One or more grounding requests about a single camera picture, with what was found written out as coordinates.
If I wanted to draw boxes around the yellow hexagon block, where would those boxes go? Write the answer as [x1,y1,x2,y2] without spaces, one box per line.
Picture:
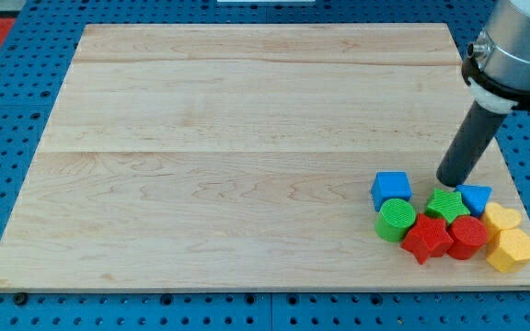
[486,228,530,273]

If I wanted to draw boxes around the yellow heart block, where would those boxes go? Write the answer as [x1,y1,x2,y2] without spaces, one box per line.
[479,202,523,242]

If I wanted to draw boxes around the green star block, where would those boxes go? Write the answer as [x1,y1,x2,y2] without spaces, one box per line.
[424,188,470,225]

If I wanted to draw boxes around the black rubber foot left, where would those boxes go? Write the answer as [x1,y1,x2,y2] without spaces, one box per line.
[13,292,29,306]

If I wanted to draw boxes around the red star block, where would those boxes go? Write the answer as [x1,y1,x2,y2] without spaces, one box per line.
[400,213,454,265]

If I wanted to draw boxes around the green cylinder block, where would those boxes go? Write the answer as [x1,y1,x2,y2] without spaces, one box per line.
[374,199,416,243]

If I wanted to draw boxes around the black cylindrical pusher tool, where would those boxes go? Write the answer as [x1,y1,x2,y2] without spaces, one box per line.
[436,101,507,188]

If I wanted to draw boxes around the blue triangle block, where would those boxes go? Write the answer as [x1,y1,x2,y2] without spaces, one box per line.
[455,184,492,217]

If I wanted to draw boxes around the wooden board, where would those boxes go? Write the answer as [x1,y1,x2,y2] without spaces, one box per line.
[0,24,530,293]

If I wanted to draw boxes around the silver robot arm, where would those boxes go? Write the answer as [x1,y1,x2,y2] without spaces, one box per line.
[462,0,530,115]

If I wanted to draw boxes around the red cylinder block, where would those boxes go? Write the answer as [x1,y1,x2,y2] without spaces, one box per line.
[446,215,488,260]

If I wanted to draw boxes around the blue cube block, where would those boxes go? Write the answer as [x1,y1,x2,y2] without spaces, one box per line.
[371,171,412,211]

